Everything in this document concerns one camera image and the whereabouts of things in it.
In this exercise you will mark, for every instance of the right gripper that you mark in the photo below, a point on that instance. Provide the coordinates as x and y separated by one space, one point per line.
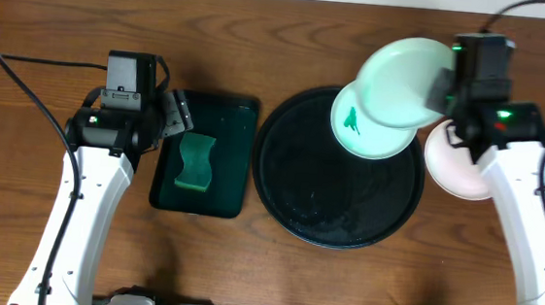
436 96

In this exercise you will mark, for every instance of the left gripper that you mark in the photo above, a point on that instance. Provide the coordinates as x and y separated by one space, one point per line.
178 113

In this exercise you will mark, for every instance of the green scrub sponge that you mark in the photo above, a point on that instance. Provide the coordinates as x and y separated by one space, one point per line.
195 150

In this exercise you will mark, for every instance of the white plate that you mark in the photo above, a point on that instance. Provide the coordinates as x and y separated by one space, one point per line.
452 169

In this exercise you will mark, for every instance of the mint green plate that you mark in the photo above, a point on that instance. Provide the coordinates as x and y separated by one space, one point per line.
393 84
361 136

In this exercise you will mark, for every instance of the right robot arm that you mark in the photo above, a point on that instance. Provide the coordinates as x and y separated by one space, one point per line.
515 178

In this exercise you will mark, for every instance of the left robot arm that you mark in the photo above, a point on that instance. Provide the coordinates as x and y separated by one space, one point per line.
103 150

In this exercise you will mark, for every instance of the black rectangular tray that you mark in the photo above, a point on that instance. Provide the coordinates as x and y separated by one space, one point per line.
232 121

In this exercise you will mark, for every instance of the round black tray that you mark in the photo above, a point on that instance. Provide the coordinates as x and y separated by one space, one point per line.
322 193

